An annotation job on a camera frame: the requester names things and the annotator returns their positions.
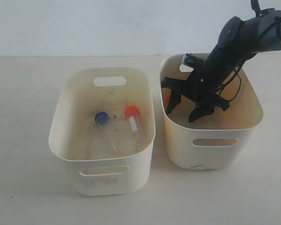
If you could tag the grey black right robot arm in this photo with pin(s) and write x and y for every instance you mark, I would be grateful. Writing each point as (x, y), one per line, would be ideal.
(238, 42)

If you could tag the cream plastic bin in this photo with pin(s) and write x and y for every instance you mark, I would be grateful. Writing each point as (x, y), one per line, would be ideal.
(217, 140)
(83, 151)

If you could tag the orange-capped tube with label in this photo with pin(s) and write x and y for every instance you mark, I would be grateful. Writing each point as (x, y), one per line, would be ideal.
(133, 116)

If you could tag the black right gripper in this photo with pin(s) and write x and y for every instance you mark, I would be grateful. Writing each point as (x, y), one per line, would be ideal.
(201, 86)

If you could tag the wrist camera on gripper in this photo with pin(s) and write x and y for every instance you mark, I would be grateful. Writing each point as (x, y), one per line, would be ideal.
(192, 61)

